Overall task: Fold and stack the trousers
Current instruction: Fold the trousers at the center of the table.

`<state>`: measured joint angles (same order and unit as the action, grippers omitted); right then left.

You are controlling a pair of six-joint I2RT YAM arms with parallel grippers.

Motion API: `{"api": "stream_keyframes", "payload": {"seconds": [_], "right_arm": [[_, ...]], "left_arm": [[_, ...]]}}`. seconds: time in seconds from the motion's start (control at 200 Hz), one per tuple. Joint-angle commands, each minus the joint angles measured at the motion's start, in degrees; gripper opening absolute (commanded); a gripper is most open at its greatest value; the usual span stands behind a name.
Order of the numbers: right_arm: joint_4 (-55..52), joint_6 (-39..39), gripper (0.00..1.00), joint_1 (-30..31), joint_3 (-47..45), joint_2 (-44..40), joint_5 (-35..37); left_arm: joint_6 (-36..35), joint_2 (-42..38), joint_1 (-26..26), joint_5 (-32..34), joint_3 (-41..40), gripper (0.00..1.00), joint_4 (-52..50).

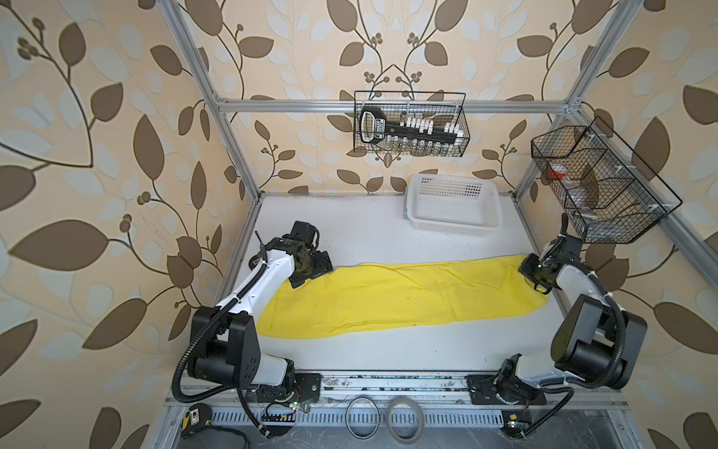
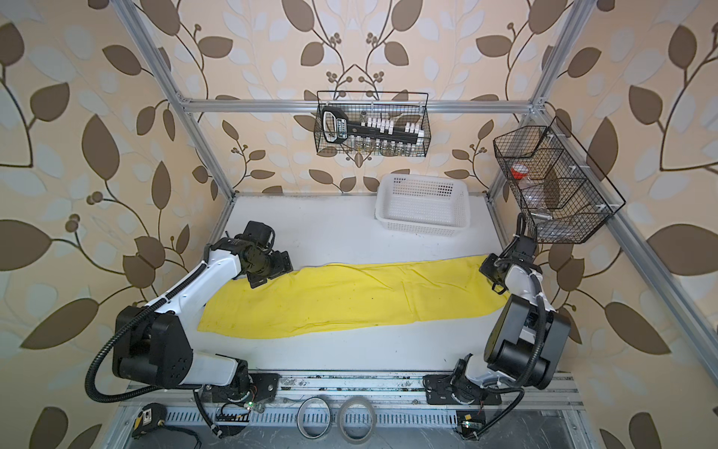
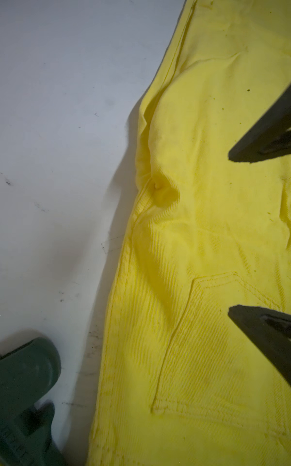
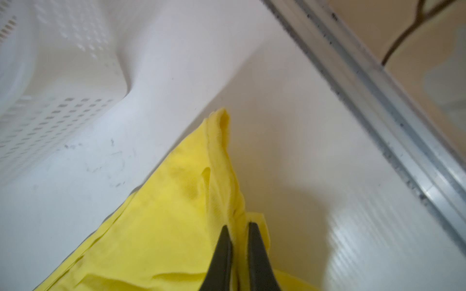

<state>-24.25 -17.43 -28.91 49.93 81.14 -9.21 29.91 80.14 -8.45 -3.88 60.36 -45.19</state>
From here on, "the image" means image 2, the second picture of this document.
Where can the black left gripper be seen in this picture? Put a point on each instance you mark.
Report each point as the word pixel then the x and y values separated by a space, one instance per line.
pixel 282 265

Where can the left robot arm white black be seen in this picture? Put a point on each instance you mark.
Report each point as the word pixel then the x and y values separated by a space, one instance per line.
pixel 150 344

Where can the black wire basket back wall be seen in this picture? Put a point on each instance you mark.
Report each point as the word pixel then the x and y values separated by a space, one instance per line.
pixel 402 106

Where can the white plastic perforated basket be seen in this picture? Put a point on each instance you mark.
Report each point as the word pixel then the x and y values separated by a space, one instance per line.
pixel 423 205

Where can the black yellow tape measure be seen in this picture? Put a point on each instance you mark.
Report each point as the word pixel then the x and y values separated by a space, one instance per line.
pixel 150 418

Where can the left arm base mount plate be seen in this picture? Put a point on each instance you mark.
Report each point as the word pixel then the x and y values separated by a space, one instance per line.
pixel 246 387

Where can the aluminium front rail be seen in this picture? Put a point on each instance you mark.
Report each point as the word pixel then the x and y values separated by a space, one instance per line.
pixel 387 399

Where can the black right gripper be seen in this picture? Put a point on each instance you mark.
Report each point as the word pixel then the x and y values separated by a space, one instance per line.
pixel 487 268

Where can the black wire basket right wall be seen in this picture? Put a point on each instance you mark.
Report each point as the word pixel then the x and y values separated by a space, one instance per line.
pixel 567 196

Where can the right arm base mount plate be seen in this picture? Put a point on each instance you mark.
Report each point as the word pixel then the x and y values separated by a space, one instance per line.
pixel 447 389

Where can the black wire basket wall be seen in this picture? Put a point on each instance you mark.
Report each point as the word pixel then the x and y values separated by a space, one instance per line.
pixel 402 106
pixel 567 196

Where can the red capped item in basket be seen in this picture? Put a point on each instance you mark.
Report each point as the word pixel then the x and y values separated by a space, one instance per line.
pixel 519 171

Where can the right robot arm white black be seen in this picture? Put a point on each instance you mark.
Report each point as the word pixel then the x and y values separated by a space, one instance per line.
pixel 526 343

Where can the black tool with white sockets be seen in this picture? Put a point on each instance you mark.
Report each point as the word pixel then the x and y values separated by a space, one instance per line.
pixel 337 127

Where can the yellow trousers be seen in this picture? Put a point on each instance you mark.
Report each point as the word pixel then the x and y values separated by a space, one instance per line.
pixel 340 297

